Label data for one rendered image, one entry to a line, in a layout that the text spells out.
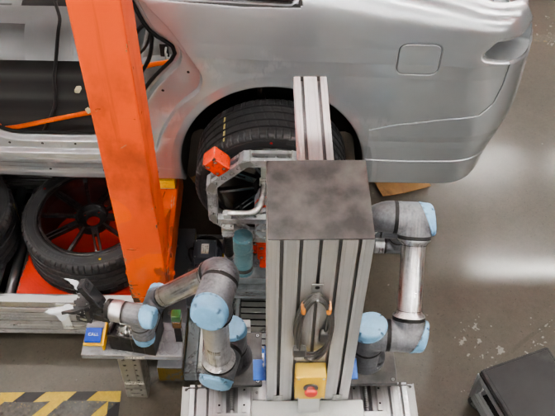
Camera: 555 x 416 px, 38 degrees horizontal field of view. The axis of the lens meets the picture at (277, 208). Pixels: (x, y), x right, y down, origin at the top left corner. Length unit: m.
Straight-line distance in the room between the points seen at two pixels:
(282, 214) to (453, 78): 1.56
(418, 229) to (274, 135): 0.77
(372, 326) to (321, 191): 1.04
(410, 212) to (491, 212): 1.90
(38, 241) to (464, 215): 2.30
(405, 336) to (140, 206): 1.07
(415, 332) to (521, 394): 0.91
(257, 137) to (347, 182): 1.35
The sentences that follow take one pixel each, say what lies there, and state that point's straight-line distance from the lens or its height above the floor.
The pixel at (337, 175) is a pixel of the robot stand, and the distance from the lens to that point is 1.97.
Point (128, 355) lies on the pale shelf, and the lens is 3.54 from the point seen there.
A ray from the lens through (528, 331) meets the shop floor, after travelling 4.28.
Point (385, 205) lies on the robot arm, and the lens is 2.84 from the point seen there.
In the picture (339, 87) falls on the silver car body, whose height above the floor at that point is 1.32.
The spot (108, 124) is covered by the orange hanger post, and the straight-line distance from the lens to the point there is 2.75.
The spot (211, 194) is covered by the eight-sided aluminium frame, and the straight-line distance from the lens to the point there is 3.41.
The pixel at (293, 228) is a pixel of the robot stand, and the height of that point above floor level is 2.03.
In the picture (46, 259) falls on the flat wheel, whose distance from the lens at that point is 3.83.
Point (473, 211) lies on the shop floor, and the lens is 4.67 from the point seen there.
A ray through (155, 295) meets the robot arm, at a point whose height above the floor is 1.18.
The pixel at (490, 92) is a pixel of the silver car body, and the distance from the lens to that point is 3.40.
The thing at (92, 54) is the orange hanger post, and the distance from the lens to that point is 2.56.
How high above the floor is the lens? 3.48
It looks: 50 degrees down
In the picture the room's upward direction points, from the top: 1 degrees clockwise
